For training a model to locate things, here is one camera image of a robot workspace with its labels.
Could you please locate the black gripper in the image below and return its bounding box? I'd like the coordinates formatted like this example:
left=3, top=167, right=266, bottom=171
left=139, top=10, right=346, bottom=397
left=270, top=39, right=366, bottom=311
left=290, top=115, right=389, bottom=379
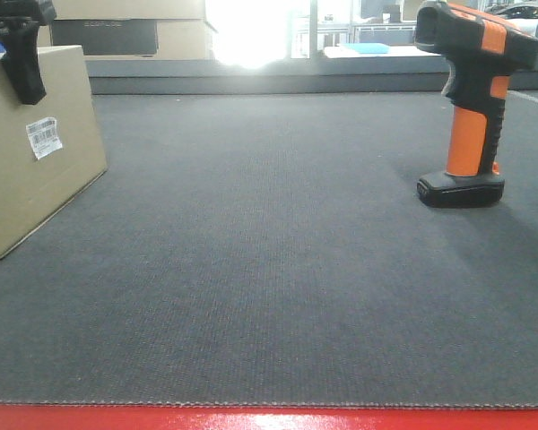
left=0, top=0, right=57, bottom=106

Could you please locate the white barcode label sticker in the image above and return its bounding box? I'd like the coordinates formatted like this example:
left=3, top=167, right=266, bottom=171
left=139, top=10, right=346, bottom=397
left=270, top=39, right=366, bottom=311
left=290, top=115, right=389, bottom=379
left=26, top=116, right=63, bottom=160

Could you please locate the brown cardboard package box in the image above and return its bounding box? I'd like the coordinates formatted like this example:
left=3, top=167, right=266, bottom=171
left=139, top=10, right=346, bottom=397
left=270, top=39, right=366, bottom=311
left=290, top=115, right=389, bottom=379
left=0, top=46, right=107, bottom=259

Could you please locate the orange black barcode scanner gun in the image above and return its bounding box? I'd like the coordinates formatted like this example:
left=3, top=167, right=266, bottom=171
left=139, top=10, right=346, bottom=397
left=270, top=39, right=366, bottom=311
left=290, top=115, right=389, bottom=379
left=414, top=1, right=538, bottom=208

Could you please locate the dark grey fabric mat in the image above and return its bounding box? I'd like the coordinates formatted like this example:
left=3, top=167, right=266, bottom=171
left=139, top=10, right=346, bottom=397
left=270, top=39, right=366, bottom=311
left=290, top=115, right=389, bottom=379
left=0, top=92, right=538, bottom=407

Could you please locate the blue flat tray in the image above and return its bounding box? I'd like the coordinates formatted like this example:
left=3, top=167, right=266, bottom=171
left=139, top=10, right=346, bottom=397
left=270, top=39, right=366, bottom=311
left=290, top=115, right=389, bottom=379
left=339, top=42, right=390, bottom=56

